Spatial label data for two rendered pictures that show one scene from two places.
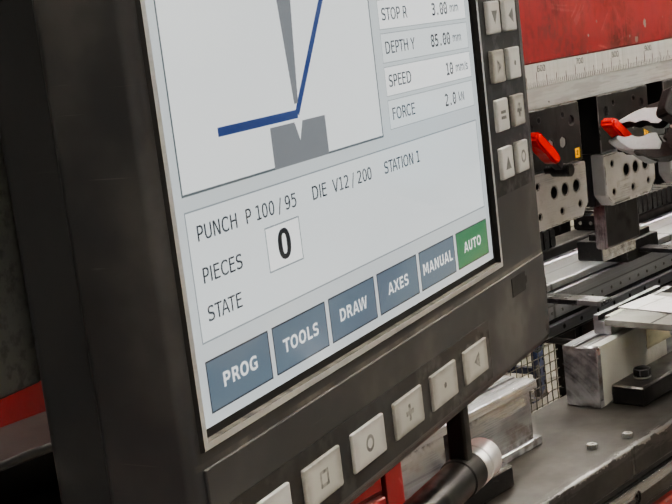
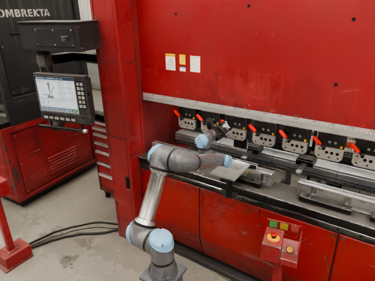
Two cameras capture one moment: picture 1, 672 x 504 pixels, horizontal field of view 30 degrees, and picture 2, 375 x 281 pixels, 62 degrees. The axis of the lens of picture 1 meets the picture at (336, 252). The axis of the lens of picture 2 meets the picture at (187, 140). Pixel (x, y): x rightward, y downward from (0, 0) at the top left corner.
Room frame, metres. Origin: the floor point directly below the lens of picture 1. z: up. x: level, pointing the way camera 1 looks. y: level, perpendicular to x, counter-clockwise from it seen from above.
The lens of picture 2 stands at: (1.24, -2.36, 2.01)
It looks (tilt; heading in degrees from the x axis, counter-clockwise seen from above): 23 degrees down; 81
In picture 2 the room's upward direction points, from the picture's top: 1 degrees counter-clockwise
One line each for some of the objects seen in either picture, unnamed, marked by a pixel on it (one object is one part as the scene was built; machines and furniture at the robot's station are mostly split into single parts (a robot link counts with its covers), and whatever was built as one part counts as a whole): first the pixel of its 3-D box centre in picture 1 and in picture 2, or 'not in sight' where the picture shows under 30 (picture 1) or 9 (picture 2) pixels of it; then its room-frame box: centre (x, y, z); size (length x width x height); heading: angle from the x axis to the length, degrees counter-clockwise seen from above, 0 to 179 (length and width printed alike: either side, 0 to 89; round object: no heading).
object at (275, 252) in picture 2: not in sight; (281, 242); (1.99, -1.03, 0.75); 0.20 x 0.16 x 0.18; 148
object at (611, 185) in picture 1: (603, 145); (238, 126); (1.91, -0.43, 1.26); 0.15 x 0.09 x 0.17; 137
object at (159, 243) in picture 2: not in sight; (160, 245); (1.29, -1.14, 0.94); 0.13 x 0.12 x 0.14; 134
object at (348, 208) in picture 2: not in sight; (325, 203); (2.33, -0.90, 0.89); 0.30 x 0.05 x 0.03; 137
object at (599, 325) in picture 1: (634, 309); (243, 163); (1.95, -0.46, 0.99); 0.20 x 0.03 x 0.03; 137
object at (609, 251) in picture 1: (617, 225); (240, 144); (1.93, -0.44, 1.13); 0.10 x 0.02 x 0.10; 137
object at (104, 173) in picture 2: not in sight; (127, 156); (1.07, 0.84, 0.50); 0.50 x 0.50 x 1.00; 47
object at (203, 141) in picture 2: not in sight; (203, 140); (1.61, -0.65, 1.27); 0.11 x 0.08 x 0.09; 47
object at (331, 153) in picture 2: not in sight; (331, 144); (2.34, -0.84, 1.26); 0.15 x 0.09 x 0.17; 137
